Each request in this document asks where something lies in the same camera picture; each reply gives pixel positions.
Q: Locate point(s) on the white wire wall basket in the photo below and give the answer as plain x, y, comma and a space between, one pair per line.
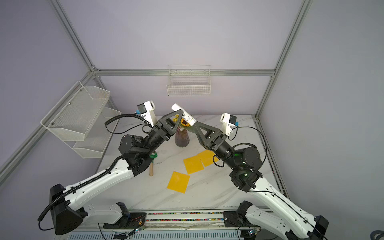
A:
189, 80

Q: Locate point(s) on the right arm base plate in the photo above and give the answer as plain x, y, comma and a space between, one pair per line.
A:
232, 219

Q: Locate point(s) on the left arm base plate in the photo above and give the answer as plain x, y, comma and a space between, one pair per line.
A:
135, 221

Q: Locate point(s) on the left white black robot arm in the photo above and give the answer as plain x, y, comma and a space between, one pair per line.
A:
67, 203

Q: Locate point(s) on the white glue stick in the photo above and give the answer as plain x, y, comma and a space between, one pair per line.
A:
186, 116

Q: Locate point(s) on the green toy rake wooden handle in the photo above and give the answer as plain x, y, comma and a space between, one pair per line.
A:
151, 167

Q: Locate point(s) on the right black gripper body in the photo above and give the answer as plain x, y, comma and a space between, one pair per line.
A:
217, 146

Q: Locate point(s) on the white two-tier mesh shelf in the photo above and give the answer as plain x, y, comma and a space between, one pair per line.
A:
79, 119

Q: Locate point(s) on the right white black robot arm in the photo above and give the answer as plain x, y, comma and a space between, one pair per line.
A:
288, 221

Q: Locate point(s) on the sunflower bouquet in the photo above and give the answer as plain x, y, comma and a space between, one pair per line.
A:
183, 123

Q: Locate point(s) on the brown ribbed vase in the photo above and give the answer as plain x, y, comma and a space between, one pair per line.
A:
182, 137

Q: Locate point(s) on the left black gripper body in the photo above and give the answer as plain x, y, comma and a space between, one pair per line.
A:
157, 129

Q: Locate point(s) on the yellow envelope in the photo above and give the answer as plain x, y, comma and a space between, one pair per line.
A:
206, 157
178, 182
193, 165

